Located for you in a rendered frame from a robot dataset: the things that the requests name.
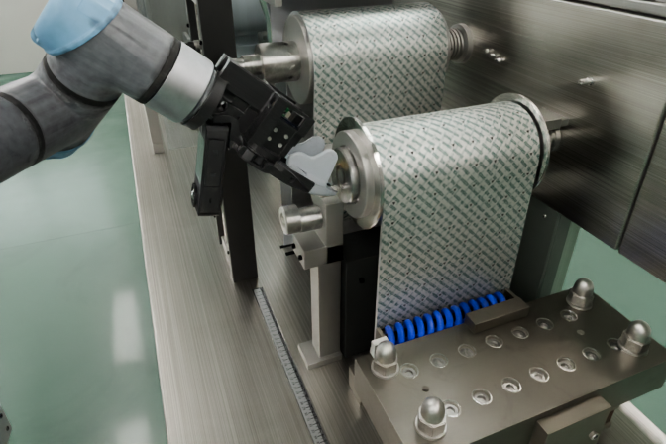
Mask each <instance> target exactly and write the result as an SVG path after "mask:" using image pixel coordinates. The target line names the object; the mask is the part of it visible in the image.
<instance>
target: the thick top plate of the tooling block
mask: <svg viewBox="0 0 666 444"><path fill-rule="evenodd" d="M569 291H570V288H569V289H566V290H563V291H560V292H557V293H554V294H551V295H548V296H545V297H542V298H538V299H535V300H532V301H529V302H526V304H527V305H528V306H529V310H528V314H527V316H525V317H522V318H519V319H516V320H513V321H510V322H507V323H505V324H502V325H499V326H496V327H493V328H490V329H487V330H484V331H481V332H478V333H475V334H474V333H473V332H472V331H471V330H470V329H469V328H468V327H467V325H466V324H465V323H462V324H459V325H456V326H453V327H450V328H447V329H444V330H440V331H437V332H434V333H431V334H428V335H425V336H422V337H419V338H416V339H413V340H409V341H406V342H403V343H400V344H397V345H395V347H396V353H397V362H398V365H399V371H398V374H397V375H396V376H395V377H394V378H392V379H389V380H384V379H380V378H378V377H377V376H375V375H374V374H373V372H372V369H371V364H372V361H373V359H374V358H373V356H372V354H371V353H370V354H367V355H364V356H361V357H358V358H355V375H354V389H355V391H356V393H357V395H358V397H359V399H360V401H361V403H362V405H363V407H364V408H365V410H366V412H367V414H368V415H369V417H370V419H371V421H372V423H373V424H374V426H375V428H376V430H377V432H378V434H379V436H380V438H381V440H382V441H383V443H384V444H529V442H530V439H531V436H532V433H533V430H534V426H535V423H536V421H537V420H539V419H541V418H544V417H546V416H549V415H551V414H553V413H556V412H558V411H560V410H563V409H565V408H567V407H570V406H572V405H574V404H577V403H579V402H582V401H584V400H586V399H589V398H591V397H593V396H596V395H598V394H599V395H600V396H601V397H602V398H603V399H604V400H605V401H606V402H608V403H609V404H610V405H611V408H615V407H617V406H619V405H622V404H624V403H626V402H628V401H631V400H633V399H635V398H637V397H640V396H642V395H644V394H646V393H649V392H651V391H653V390H656V389H659V388H661V387H662V386H663V384H664V382H665V380H666V348H665V347H663V346H662V345H661V344H660V343H658V342H657V341H656V340H654V339H653V338H652V337H651V336H650V340H651V344H650V346H649V348H648V354H647V355H646V356H645V357H634V356H631V355H629V354H627V353H625V352H624V351H623V350H621V349H620V348H619V346H618V343H617V341H618V339H619V338H620V337H621V335H622V332H623V330H625V329H627V328H628V326H629V324H630V323H631V321H630V320H629V319H627V318H626V317H625V316H623V315H622V314H621V313H620V312H618V311H617V310H616V309H614V308H613V307H612V306H611V305H609V304H608V303H607V302H605V301H604V300H603V299H602V298H600V297H599V296H598V295H596V294H595V293H594V292H593V295H594V300H593V306H592V308H591V309H590V310H587V311H582V310H578V309H575V308H573V307H571V306H570V305H569V304H568V303H567V301H566V297H567V295H568V294H569ZM430 396H436V397H438V398H440V399H441V400H442V402H443V403H444V406H445V412H446V424H447V432H446V434H445V436H444V437H443V438H442V439H440V440H437V441H429V440H426V439H424V438H422V437H421V436H420V435H419V434H418V433H417V431H416V429H415V426H414V422H415V418H416V416H417V415H418V409H419V407H420V406H421V405H422V402H423V401H425V399H426V398H428V397H430Z"/></svg>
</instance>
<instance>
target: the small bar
mask: <svg viewBox="0 0 666 444"><path fill-rule="evenodd" d="M528 310H529V306H528V305H527V304H526V303H525V302H524V301H523V300H522V299H521V298H520V297H516V298H513V299H510V300H507V301H503V302H500V303H497V304H494V305H491V306H488V307H484V308H481V309H478V310H475V311H472V312H469V313H466V314H465V320H464V323H465V324H466V325H467V327H468V328H469V329H470V330H471V331H472V332H473V333H474V334H475V333H478V332H481V331H484V330H487V329H490V328H493V327H496V326H499V325H502V324H505V323H507V322H510V321H513V320H516V319H519V318H522V317H525V316H527V314H528Z"/></svg>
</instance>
